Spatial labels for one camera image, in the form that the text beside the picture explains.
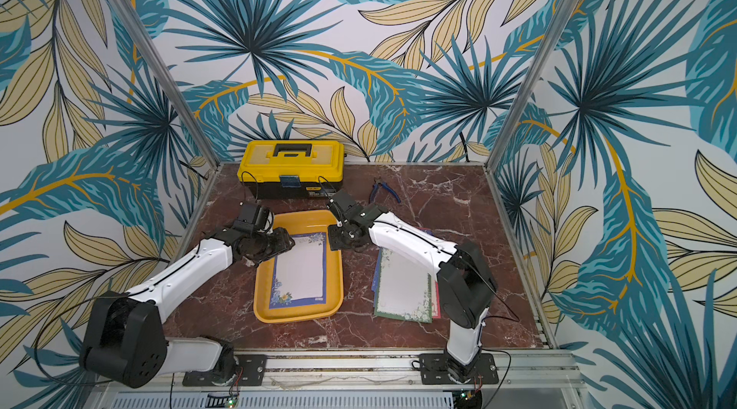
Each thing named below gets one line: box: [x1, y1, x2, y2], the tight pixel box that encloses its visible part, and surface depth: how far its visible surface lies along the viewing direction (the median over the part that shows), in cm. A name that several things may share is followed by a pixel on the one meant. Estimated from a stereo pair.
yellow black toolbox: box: [237, 140, 346, 200], surface depth 100 cm
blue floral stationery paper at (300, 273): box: [268, 232, 328, 310], surface depth 91 cm
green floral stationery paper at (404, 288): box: [374, 247, 433, 324], surface depth 87 cm
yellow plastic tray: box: [253, 210, 344, 324], surface depth 87 cm
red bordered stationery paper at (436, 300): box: [431, 278, 443, 320], surface depth 85 cm
